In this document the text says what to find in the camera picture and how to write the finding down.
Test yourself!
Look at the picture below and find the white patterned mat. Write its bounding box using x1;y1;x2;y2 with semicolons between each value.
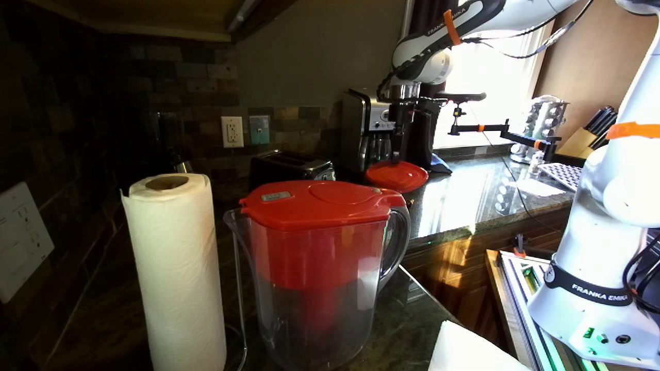
538;162;586;192

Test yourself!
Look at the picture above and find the white paper napkin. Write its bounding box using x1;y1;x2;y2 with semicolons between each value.
516;178;567;198

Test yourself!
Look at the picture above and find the water pitcher with red lid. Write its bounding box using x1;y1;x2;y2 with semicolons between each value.
223;180;412;370

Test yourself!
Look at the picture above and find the black toaster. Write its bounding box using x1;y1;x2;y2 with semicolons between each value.
249;149;336;192

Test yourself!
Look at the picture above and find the wooden knife block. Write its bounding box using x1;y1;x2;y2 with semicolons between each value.
556;106;618;159

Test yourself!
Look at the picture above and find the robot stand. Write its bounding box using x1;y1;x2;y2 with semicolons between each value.
485;248;660;371

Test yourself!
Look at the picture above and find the teal switch plate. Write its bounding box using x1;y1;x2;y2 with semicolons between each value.
249;115;271;145

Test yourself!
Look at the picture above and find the black coffee maker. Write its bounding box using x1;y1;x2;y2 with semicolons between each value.
339;88;399;178

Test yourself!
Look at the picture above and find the window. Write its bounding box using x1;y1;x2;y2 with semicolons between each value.
432;20;556;150

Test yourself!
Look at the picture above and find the metal spice rack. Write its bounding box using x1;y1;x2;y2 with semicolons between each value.
509;95;569;164

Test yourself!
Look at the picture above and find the camera on mount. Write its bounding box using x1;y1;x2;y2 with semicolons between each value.
436;92;563;161

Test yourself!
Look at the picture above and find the black cable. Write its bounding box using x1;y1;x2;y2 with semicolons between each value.
501;154;542;226

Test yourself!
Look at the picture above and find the white wall socket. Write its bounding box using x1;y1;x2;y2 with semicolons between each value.
221;116;245;149

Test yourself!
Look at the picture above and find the wire paper towel holder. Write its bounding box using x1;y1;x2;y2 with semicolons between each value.
225;227;249;371

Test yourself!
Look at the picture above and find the white paper sheet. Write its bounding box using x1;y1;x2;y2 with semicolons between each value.
427;319;533;371

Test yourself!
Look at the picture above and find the paper towel roll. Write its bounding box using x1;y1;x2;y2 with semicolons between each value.
121;173;228;371

